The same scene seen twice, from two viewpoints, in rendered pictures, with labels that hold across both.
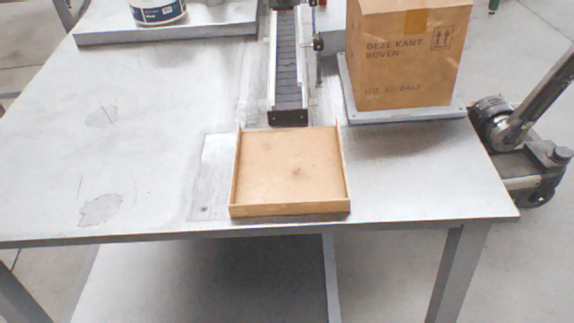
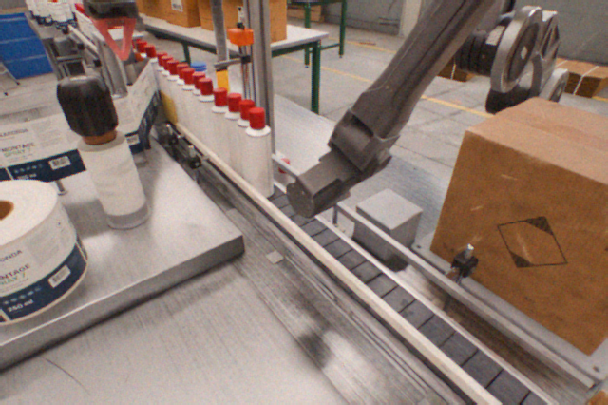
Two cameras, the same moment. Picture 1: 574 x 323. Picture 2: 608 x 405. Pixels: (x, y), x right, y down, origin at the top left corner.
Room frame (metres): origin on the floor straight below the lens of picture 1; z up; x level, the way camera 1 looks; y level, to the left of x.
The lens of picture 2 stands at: (1.01, 0.30, 1.37)
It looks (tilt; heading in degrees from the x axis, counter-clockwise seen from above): 38 degrees down; 318
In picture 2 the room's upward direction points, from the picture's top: straight up
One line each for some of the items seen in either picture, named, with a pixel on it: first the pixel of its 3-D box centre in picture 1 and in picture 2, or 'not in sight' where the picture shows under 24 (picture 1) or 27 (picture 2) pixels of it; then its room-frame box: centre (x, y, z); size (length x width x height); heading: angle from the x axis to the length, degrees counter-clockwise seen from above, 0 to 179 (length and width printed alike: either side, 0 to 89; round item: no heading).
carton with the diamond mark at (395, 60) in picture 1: (397, 34); (559, 212); (1.08, -0.35, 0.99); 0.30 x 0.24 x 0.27; 176
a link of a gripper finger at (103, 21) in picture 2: not in sight; (115, 31); (1.77, 0.08, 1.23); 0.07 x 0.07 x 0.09; 87
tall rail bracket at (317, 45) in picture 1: (310, 58); (449, 288); (1.13, -0.13, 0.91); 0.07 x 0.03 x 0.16; 85
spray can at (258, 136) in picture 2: not in sight; (259, 154); (1.59, -0.09, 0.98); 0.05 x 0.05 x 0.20
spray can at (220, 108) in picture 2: not in sight; (225, 130); (1.74, -0.10, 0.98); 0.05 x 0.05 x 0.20
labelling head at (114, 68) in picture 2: not in sight; (132, 79); (2.20, -0.05, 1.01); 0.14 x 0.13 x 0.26; 175
